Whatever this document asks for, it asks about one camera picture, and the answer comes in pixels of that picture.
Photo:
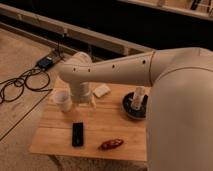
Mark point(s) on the wooden table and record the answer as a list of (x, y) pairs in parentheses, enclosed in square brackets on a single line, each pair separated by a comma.
[(105, 122)]

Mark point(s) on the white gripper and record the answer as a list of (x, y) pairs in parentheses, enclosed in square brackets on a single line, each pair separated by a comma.
[(81, 93)]

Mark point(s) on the white cylinder in bowl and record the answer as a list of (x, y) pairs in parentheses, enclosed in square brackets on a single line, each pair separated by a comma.
[(137, 98)]

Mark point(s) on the black rectangular remote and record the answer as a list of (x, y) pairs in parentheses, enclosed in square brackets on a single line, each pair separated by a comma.
[(77, 134)]

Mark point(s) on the red pepper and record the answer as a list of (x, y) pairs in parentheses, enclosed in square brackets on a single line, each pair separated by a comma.
[(111, 144)]

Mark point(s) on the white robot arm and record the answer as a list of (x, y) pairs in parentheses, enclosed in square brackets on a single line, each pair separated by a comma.
[(179, 119)]

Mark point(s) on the black bowl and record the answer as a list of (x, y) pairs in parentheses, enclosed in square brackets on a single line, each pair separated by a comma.
[(134, 114)]

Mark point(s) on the black power adapter box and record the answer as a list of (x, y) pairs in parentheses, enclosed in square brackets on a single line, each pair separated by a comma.
[(45, 63)]

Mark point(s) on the white sponge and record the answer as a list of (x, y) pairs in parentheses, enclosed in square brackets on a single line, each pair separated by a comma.
[(101, 90)]

